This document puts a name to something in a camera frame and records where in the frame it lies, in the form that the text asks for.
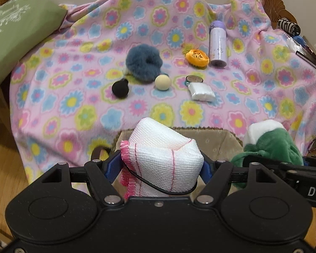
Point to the white tissue packet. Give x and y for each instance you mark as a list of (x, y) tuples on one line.
[(201, 92)]

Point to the green cushion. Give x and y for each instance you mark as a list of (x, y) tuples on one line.
[(24, 24)]

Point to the brown wicker chair back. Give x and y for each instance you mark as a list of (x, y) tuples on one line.
[(276, 10)]

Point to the white pink-edged gauze cloth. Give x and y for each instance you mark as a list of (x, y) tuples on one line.
[(158, 160)]

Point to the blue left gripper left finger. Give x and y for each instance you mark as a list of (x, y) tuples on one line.
[(113, 166)]

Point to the orange satin drawstring pouch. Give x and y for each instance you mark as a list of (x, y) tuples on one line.
[(197, 58)]

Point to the zebra striped folded umbrella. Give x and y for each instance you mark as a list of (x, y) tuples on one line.
[(289, 27)]

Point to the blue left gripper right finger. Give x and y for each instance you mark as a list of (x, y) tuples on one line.
[(206, 172)]

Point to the green white plush toy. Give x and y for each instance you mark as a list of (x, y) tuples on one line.
[(268, 139)]

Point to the green tape roll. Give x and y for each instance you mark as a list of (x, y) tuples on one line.
[(193, 78)]

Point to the black pom-pom ball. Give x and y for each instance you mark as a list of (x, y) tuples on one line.
[(120, 89)]

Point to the pink floral fleece blanket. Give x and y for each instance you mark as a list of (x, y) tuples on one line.
[(184, 63)]

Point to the stack of books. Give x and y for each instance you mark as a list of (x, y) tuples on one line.
[(305, 50)]

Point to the white purple-capped bottle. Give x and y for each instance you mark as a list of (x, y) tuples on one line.
[(217, 44)]

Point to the blue fluffy scrunchie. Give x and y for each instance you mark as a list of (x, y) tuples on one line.
[(144, 63)]

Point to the cream sponge green-handled stamp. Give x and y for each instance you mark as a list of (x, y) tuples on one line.
[(162, 82)]

